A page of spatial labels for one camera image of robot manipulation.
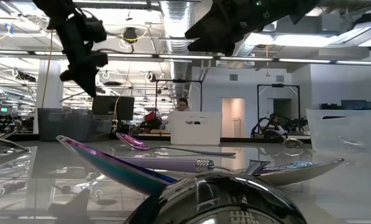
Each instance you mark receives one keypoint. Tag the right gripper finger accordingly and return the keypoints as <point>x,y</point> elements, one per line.
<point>216,45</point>
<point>210,28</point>

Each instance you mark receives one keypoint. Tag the iridescent rainbow spoon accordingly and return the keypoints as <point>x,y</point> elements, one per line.
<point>132,141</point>
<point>126,174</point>

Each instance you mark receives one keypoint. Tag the silver cutlery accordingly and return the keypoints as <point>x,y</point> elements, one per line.
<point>5,143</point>

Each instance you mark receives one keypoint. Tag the chrome dome foreground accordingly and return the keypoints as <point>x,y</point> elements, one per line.
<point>216,202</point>

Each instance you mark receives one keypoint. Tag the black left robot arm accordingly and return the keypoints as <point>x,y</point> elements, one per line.
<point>54,9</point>

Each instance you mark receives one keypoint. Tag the white pillar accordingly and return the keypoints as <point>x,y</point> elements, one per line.
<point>53,90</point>

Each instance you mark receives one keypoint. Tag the long ceiling light strip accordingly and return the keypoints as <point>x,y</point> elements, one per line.
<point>188,57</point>

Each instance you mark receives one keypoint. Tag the black computer monitor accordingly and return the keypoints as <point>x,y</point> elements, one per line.
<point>110,107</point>

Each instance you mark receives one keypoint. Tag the dark gray plastic bin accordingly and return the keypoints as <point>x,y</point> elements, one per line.
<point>67,124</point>

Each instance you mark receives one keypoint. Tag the green exit sign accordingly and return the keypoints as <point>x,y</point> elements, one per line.
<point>4,109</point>

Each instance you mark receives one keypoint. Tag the red black office chair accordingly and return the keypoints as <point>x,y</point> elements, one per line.
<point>151,116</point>

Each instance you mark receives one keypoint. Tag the white plastic bin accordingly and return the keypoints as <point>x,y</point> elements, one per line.
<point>196,130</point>

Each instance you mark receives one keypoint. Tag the seated person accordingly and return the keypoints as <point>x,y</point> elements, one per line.
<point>273,119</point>

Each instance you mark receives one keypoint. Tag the background blue black robot arms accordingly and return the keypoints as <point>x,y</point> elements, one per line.
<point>294,123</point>

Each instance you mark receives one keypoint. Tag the dark flat screen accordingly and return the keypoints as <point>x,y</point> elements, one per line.
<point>356,104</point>

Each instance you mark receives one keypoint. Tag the clear plastic bin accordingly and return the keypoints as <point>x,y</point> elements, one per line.
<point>343,124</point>

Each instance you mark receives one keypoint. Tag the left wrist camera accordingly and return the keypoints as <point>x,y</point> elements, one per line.
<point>96,29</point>

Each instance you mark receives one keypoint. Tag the slanted silver ventilation duct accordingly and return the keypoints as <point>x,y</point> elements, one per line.
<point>244,49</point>

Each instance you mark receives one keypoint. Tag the straight silver ventilation duct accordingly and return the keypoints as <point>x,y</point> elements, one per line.
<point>179,25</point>

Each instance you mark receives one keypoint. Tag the black ceiling camera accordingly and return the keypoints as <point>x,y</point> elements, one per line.
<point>130,33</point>

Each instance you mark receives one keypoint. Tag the black metal frame stand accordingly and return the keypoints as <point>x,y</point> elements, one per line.
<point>278,85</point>

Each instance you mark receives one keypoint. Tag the black aluminium table frame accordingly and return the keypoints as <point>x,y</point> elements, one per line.
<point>141,136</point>

